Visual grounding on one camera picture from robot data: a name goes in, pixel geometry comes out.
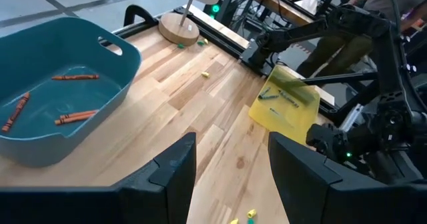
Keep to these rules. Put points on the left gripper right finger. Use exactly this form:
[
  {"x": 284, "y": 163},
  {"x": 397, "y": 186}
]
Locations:
[{"x": 300, "y": 184}]

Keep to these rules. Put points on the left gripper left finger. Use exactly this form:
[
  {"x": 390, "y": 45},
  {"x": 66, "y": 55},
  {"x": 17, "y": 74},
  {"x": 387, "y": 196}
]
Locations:
[{"x": 177, "y": 177}]

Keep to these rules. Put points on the blue-green crayon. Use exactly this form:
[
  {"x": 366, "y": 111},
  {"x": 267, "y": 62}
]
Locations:
[
  {"x": 268, "y": 97},
  {"x": 274, "y": 111},
  {"x": 266, "y": 90},
  {"x": 288, "y": 99}
]

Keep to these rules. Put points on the red-orange crayon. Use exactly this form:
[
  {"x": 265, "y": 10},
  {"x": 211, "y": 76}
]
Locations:
[
  {"x": 75, "y": 77},
  {"x": 73, "y": 119},
  {"x": 78, "y": 114},
  {"x": 16, "y": 112}
]

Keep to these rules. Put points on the teal plastic bin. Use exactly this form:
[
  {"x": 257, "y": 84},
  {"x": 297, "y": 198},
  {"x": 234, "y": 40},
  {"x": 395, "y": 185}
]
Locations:
[{"x": 50, "y": 44}]

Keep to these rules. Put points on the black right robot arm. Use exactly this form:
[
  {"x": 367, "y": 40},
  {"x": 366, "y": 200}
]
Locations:
[{"x": 350, "y": 19}]

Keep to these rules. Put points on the yellow plastic tray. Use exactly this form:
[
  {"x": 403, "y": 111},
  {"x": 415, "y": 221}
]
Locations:
[{"x": 293, "y": 124}]

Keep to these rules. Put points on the person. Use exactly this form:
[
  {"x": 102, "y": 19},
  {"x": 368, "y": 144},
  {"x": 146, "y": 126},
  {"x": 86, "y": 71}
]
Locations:
[{"x": 333, "y": 54}]

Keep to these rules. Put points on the white cylinder shade lamp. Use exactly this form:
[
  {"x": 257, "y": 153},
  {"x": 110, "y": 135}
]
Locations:
[{"x": 178, "y": 29}]

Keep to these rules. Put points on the wooden workbench top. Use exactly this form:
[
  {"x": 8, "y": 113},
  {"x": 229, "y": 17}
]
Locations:
[{"x": 267, "y": 2}]

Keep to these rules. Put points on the black device green light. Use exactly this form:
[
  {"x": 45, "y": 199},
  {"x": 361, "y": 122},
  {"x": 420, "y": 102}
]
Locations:
[{"x": 215, "y": 8}]

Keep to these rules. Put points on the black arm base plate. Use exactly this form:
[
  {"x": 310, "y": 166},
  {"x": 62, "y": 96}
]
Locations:
[{"x": 253, "y": 59}]

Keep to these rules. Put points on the black side table frame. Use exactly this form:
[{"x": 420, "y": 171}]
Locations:
[{"x": 230, "y": 4}]

